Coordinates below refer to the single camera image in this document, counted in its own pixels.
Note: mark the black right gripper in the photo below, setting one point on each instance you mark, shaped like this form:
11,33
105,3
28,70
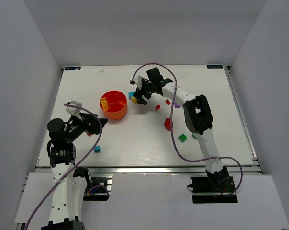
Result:
146,90

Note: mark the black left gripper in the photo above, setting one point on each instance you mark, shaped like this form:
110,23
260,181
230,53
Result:
94,125

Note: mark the teal arched lego brick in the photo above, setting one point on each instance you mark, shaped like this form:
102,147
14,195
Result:
130,95

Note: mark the long yellow lego brick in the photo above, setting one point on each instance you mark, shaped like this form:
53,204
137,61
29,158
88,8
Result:
104,104

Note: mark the small teal lego brick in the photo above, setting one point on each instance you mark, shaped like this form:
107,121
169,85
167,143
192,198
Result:
97,149

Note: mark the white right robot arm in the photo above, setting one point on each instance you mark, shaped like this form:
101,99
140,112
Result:
197,115

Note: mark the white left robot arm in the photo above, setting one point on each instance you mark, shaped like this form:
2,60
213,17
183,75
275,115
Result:
71,181

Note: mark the orange round divided container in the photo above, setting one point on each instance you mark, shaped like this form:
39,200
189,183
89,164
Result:
117,105

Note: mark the red rounded lego brick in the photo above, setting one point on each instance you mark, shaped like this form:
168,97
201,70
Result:
168,124

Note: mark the green lego brick left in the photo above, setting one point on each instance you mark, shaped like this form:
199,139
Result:
182,137

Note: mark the left blue corner sticker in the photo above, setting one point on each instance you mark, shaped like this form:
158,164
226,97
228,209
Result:
72,68

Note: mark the blue corner sticker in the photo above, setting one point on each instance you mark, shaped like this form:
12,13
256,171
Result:
72,68
214,66

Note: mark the right blue corner sticker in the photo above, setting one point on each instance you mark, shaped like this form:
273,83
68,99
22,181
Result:
214,66

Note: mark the white foam board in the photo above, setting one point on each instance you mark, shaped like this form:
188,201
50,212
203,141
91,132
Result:
162,202

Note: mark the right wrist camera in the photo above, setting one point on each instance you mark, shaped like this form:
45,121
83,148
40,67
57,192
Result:
136,80

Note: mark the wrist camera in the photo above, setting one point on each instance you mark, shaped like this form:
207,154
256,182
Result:
73,108
136,80

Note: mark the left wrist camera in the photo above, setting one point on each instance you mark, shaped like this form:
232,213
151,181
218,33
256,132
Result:
73,108

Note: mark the aluminium table rail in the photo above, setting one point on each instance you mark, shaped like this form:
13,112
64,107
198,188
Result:
231,169

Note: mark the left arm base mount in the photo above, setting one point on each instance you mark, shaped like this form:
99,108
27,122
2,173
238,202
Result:
102,184

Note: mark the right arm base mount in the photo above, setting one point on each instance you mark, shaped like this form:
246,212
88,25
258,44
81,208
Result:
203,191

